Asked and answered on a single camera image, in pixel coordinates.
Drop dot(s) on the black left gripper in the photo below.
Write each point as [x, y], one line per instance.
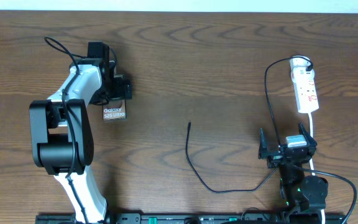
[120, 93]

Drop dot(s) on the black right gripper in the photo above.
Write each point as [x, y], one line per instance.
[275, 158]

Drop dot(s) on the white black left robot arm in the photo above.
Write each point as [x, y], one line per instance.
[61, 137]

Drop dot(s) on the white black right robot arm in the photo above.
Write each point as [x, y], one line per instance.
[305, 194]

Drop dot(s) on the white charger adapter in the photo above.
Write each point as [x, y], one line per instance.
[300, 74]

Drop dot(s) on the white power strip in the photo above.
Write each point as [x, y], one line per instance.
[305, 92]

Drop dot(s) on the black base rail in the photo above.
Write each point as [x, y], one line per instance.
[136, 218]

